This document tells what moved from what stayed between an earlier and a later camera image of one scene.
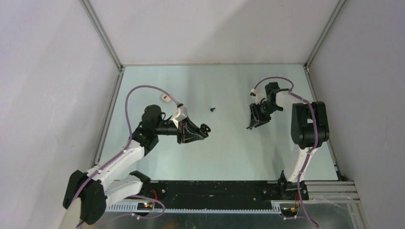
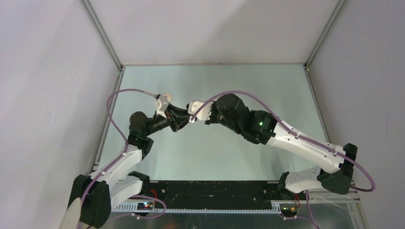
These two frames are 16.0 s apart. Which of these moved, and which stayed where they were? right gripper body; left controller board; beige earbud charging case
Moved: right gripper body
Stayed: beige earbud charging case; left controller board
